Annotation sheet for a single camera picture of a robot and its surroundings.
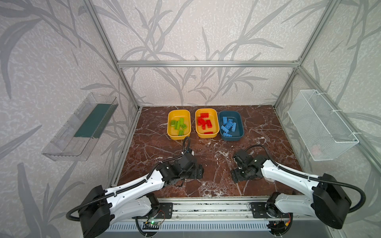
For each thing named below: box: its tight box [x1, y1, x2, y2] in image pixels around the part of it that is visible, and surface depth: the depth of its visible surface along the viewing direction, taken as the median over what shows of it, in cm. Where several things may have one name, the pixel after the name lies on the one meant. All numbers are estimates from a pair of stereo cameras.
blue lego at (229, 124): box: [224, 119, 234, 131], surface depth 107 cm
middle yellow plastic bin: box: [194, 108, 220, 139], surface depth 110 cm
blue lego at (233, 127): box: [231, 121, 237, 132], surface depth 107 cm
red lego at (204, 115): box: [199, 113, 209, 119], surface depth 115 cm
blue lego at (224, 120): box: [222, 116, 228, 125], surface depth 114 cm
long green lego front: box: [177, 118, 185, 130], surface depth 110 cm
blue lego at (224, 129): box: [220, 124, 230, 134], surface depth 105 cm
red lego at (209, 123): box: [205, 119, 213, 129], surface depth 110 cm
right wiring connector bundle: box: [266, 213, 294, 237], surface depth 72 cm
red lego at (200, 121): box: [197, 116, 204, 126], surface depth 107 cm
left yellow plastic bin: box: [167, 109, 191, 141], surface depth 108 cm
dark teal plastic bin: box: [218, 110, 245, 142], surface depth 107 cm
